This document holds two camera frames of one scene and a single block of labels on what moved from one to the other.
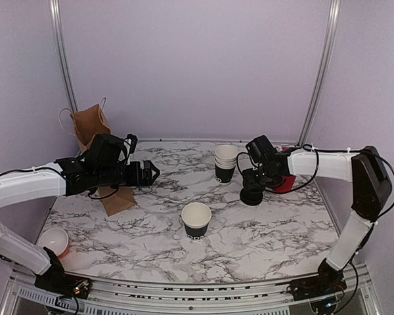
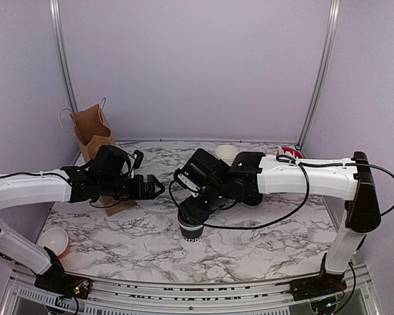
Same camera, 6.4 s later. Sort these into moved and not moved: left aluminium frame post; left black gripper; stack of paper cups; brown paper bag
Moved: left black gripper
Not moved: left aluminium frame post; stack of paper cups; brown paper bag
